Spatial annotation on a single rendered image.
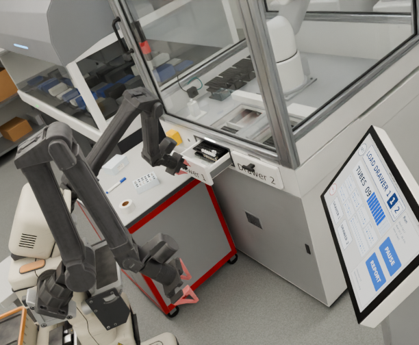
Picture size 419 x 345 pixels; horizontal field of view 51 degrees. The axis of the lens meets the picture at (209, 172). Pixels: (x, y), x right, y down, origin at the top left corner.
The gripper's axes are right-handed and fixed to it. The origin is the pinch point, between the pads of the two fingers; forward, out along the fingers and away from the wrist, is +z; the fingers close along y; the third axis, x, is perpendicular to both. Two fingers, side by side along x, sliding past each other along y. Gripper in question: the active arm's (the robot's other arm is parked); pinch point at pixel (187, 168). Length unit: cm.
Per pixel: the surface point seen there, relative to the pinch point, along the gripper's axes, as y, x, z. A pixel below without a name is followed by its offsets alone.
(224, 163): 9.8, -9.9, 11.2
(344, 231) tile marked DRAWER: 6, -91, -11
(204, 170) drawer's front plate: 2.8, -10.8, 0.5
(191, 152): 7.6, 14.3, 10.1
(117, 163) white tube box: -16, 59, 1
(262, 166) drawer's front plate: 14.9, -34.9, 8.0
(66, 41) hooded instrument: 34, 84, -44
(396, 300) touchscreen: -4, -117, -22
